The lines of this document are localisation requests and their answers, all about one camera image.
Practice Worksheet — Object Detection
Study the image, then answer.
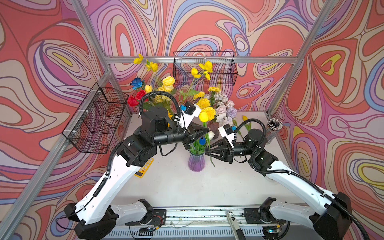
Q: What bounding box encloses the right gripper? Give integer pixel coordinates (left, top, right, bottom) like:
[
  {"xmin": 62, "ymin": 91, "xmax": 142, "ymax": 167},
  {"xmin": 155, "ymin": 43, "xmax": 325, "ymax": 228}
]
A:
[{"xmin": 205, "ymin": 138, "xmax": 256, "ymax": 165}]

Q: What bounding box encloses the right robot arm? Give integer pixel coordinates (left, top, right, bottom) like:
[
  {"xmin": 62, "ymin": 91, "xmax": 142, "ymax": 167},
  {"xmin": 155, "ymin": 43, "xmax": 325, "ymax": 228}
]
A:
[{"xmin": 206, "ymin": 119, "xmax": 370, "ymax": 240}]

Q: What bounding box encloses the mixed rose bouquet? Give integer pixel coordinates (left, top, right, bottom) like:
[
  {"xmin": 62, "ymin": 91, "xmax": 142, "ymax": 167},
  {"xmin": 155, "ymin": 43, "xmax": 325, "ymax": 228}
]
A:
[{"xmin": 127, "ymin": 54, "xmax": 176, "ymax": 113}]

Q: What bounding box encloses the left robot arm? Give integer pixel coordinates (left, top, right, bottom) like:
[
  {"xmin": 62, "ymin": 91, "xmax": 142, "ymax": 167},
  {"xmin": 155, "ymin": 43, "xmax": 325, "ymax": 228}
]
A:
[{"xmin": 64, "ymin": 91, "xmax": 210, "ymax": 240}]

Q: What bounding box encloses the tulip bunch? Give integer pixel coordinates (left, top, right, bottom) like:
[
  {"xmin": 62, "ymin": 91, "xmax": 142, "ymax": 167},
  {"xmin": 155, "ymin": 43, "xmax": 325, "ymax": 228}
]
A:
[{"xmin": 190, "ymin": 131, "xmax": 215, "ymax": 152}]

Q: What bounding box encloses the yellow calculator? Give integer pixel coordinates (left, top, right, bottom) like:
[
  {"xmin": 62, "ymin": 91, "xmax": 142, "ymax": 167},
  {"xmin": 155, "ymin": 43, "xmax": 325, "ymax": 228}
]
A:
[{"xmin": 135, "ymin": 158, "xmax": 154, "ymax": 178}]

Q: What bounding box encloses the red grey glass vase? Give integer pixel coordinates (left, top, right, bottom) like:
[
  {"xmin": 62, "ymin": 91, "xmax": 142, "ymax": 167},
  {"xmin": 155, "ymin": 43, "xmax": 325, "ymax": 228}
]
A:
[{"xmin": 208, "ymin": 122, "xmax": 220, "ymax": 140}]

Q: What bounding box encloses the tool on front rail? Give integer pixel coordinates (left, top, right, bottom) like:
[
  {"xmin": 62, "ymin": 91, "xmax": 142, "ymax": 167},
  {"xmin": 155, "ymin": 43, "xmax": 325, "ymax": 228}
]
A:
[{"xmin": 226, "ymin": 211, "xmax": 246, "ymax": 240}]

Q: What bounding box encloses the yellow tulip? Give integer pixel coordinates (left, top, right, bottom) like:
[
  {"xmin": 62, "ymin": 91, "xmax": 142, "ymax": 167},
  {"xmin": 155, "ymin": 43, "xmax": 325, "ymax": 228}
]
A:
[
  {"xmin": 198, "ymin": 110, "xmax": 216, "ymax": 167},
  {"xmin": 242, "ymin": 116, "xmax": 252, "ymax": 132}
]

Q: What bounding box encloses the blue tulip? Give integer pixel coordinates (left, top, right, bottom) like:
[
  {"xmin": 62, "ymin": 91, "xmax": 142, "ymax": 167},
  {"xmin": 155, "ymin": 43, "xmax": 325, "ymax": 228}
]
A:
[{"xmin": 199, "ymin": 137, "xmax": 207, "ymax": 146}]

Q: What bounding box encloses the purple glass tulip vase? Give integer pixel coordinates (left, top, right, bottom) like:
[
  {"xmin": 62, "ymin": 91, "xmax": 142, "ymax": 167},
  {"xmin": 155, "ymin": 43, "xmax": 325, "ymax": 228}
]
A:
[{"xmin": 188, "ymin": 150, "xmax": 206, "ymax": 173}]

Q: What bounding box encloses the patterned pen cup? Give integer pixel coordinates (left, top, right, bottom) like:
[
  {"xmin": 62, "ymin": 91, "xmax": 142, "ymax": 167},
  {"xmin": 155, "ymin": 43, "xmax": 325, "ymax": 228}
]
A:
[{"xmin": 266, "ymin": 118, "xmax": 283, "ymax": 145}]

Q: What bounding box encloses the back black wire basket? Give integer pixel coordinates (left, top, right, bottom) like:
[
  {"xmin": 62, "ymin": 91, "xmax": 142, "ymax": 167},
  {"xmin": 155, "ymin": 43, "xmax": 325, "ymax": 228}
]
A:
[{"xmin": 173, "ymin": 50, "xmax": 238, "ymax": 87}]

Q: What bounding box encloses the left black wire basket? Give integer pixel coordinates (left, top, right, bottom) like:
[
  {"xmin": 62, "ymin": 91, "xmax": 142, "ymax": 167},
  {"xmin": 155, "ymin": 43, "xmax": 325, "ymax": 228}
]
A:
[{"xmin": 62, "ymin": 83, "xmax": 128, "ymax": 154}]

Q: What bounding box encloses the yellow and lilac bouquet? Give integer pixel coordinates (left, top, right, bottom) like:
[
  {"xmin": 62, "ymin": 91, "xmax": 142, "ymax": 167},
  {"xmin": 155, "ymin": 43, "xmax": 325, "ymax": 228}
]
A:
[{"xmin": 189, "ymin": 60, "xmax": 237, "ymax": 126}]

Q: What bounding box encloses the black wire basket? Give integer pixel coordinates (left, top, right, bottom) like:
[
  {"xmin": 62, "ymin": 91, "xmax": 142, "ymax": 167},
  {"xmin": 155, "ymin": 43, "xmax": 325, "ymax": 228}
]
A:
[
  {"xmin": 62, "ymin": 83, "xmax": 128, "ymax": 154},
  {"xmin": 173, "ymin": 50, "xmax": 238, "ymax": 87}
]

